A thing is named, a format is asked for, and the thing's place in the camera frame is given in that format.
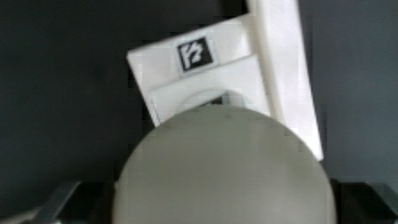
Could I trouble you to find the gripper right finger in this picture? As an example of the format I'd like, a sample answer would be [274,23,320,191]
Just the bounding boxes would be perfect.
[331,179,398,224]

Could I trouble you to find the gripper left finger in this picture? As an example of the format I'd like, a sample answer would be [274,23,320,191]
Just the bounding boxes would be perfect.
[0,181,82,224]

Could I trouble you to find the white lamp bulb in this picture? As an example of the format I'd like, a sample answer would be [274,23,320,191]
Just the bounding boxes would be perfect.
[112,88,338,224]

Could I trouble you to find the white lamp base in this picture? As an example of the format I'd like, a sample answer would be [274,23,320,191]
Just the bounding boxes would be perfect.
[127,16,271,124]

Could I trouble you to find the white right rail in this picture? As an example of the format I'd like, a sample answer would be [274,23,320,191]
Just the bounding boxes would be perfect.
[247,0,324,160]

